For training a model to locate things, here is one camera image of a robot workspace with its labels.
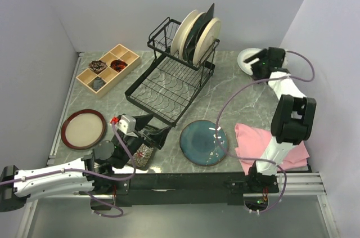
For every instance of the wooden compartment tray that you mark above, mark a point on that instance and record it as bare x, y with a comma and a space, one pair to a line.
120, 62

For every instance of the white fluted plate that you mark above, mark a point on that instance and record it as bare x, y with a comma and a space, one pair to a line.
245, 54

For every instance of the black base bar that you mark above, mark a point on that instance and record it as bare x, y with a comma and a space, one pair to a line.
186, 188

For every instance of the cream round plate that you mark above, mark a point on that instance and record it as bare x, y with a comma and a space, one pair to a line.
181, 30

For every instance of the grey cloth piece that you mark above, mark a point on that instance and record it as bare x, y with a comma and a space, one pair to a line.
98, 83

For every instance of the teal brown rimmed plate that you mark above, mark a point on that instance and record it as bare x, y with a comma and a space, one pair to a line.
203, 144

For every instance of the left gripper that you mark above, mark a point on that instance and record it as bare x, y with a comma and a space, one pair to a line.
158, 137

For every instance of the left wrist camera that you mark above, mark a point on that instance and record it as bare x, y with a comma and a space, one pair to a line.
125, 123

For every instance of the round red rimmed plate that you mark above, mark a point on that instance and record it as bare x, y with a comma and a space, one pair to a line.
83, 129

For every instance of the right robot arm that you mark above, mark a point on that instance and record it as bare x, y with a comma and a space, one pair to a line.
293, 118

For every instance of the pink cloth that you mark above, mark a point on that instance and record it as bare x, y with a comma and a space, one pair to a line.
252, 143

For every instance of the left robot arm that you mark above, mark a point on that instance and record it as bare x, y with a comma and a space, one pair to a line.
96, 173

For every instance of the beige front plate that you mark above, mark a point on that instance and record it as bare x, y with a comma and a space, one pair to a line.
209, 35

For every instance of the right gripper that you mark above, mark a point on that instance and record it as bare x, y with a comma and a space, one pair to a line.
260, 55

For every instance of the black square floral plate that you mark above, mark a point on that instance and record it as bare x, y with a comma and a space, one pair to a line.
143, 157

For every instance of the brown beaded bundle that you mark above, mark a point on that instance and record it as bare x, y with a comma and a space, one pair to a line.
97, 66

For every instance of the black wire dish rack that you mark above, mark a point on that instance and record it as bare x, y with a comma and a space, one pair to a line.
170, 85

